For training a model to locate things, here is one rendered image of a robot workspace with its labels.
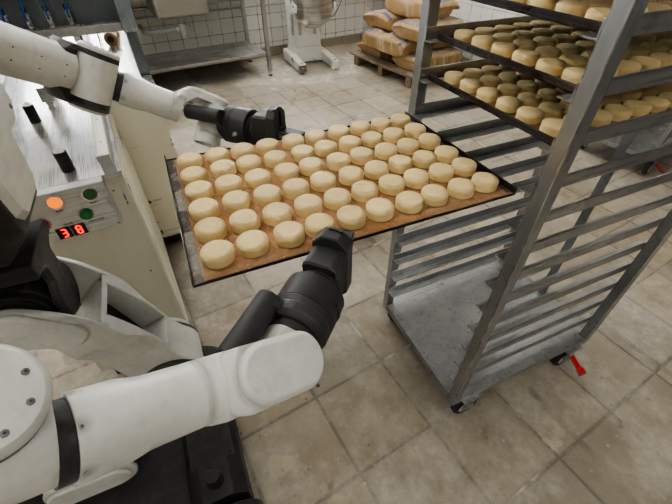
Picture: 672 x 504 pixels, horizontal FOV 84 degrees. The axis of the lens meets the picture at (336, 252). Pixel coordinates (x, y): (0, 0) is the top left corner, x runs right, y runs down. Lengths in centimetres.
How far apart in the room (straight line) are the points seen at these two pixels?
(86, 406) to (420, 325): 131
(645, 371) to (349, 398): 119
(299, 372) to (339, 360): 118
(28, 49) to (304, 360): 74
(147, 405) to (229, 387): 7
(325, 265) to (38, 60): 66
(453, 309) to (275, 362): 128
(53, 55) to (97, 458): 76
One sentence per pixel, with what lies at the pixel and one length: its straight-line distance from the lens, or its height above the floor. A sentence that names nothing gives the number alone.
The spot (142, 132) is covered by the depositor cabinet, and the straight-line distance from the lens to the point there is 189.
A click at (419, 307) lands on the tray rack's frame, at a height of 15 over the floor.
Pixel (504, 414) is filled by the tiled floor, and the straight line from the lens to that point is 161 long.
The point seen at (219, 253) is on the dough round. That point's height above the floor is 98.
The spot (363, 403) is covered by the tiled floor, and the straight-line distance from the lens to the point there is 151.
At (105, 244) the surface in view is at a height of 63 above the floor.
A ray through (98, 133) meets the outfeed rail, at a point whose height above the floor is 90.
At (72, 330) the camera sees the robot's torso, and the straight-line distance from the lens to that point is 79.
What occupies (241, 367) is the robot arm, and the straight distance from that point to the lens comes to 39.
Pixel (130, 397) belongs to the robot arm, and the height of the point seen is 106.
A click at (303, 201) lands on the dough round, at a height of 98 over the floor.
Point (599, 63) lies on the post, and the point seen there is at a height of 119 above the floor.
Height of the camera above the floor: 136
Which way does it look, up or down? 42 degrees down
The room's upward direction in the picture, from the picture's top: straight up
